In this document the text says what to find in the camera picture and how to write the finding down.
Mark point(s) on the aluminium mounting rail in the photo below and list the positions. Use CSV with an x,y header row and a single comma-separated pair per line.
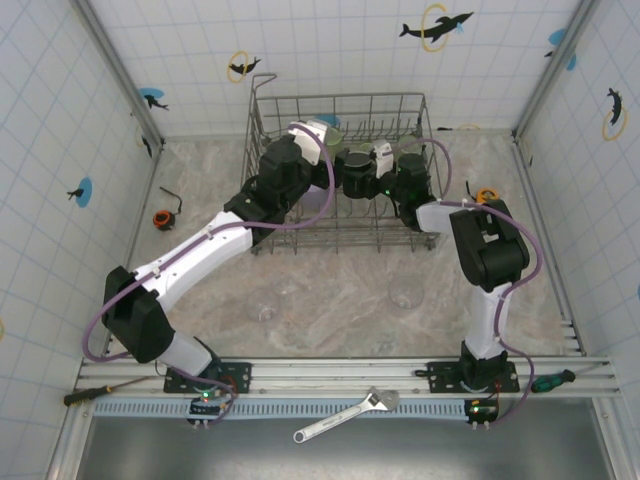
x,y
325,372

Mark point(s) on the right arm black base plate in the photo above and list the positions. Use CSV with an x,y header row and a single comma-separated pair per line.
x,y
440,377

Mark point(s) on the blue disc shark sticker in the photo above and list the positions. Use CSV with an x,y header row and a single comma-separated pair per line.
x,y
150,95

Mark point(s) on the black mug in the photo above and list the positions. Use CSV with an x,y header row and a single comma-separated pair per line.
x,y
357,161

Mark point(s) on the grey steel sheet panel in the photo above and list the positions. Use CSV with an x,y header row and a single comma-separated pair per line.
x,y
400,460

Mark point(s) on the clear stemless glass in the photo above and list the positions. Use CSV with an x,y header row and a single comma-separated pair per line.
x,y
264,306
406,295

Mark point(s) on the aluminium side rail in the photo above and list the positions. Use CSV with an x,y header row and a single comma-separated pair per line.
x,y
146,200
539,200

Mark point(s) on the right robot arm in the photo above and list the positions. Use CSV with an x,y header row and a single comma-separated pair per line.
x,y
490,250

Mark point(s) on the blue splash sticker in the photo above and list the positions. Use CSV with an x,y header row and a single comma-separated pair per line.
x,y
557,36

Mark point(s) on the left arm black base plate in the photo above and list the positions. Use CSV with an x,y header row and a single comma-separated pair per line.
x,y
240,375

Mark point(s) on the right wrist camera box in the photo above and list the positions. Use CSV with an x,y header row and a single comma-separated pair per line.
x,y
382,157

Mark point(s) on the aluminium frame post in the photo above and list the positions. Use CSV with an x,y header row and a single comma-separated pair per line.
x,y
555,70
120,75

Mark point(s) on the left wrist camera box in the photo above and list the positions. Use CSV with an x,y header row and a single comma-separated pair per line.
x,y
307,142

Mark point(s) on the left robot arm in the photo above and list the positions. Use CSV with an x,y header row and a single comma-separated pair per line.
x,y
200,245

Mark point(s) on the yellow tape measure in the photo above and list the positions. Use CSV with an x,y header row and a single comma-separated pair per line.
x,y
487,194

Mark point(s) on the blue disc diver sticker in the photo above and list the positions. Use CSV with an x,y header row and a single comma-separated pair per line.
x,y
85,192

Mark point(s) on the steel adjustable wrench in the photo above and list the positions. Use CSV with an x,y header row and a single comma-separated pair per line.
x,y
345,416

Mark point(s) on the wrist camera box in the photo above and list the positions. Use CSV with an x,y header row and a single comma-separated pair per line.
x,y
382,157
307,142

